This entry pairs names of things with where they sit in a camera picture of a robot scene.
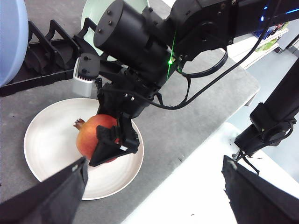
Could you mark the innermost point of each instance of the red pomegranate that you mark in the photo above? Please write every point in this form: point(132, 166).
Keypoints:
point(87, 132)

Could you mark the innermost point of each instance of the black plate rack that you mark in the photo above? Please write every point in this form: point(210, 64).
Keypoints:
point(50, 58)

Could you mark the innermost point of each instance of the blue plate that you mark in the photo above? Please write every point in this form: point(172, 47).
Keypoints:
point(14, 39)

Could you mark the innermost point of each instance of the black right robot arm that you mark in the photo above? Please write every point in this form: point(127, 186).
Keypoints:
point(141, 44)

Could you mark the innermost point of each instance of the white plate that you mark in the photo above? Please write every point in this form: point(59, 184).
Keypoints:
point(50, 145)

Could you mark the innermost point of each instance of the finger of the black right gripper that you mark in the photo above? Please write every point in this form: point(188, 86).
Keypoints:
point(107, 148)

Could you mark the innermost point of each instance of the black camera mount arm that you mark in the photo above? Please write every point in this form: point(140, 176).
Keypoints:
point(275, 119)

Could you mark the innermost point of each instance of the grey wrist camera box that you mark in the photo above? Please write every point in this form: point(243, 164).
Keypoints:
point(86, 70)

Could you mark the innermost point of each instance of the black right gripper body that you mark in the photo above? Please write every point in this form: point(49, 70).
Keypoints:
point(125, 92)

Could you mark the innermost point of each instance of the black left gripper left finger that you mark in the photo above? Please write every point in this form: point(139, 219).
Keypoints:
point(53, 201)

